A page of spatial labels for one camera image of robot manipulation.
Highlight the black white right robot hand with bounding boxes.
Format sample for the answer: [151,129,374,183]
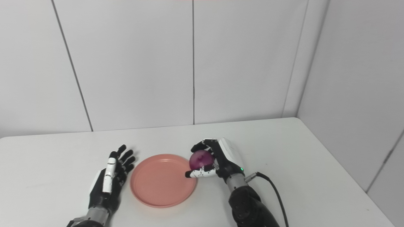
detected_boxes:
[185,138,245,184]

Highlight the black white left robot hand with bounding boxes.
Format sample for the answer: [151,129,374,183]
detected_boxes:
[88,144,136,215]

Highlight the purple red onion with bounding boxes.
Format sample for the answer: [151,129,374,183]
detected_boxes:
[189,150,215,171]

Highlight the pink round plate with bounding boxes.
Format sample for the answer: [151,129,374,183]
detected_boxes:
[130,154,198,208]

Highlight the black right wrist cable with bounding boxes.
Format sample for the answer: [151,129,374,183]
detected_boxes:
[245,172,289,227]

